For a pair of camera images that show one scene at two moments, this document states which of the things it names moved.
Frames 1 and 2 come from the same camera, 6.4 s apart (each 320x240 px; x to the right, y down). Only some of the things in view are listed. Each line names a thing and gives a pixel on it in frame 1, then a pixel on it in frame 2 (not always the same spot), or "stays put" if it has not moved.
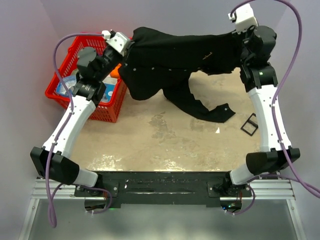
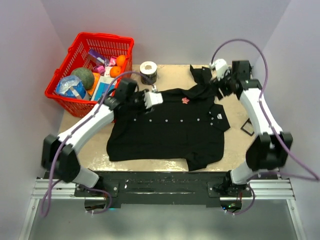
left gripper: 122,59 to 141,94
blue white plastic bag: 69,81 stays put
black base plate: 179,189 stays put
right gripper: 239,36 to 217,84
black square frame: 251,123 stays put
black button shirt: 159,61 to 183,125
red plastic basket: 107,112 stays put
